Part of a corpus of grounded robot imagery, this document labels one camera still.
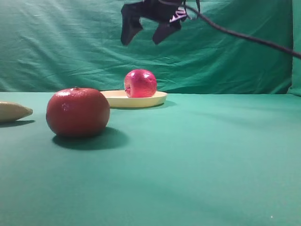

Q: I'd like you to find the yellow plate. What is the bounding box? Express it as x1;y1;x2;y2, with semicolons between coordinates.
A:
101;90;167;108

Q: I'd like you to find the orange tangerine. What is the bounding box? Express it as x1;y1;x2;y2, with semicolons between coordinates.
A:
46;87;110;137

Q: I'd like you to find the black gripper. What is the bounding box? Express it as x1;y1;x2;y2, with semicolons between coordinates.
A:
120;0;187;46

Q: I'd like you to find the black cable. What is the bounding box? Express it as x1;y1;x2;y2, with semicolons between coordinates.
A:
181;0;301;59

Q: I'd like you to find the green backdrop cloth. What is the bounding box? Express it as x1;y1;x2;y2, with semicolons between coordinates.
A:
0;0;301;95

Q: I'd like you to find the red apple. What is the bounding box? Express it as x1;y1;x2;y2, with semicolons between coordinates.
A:
124;69;157;98

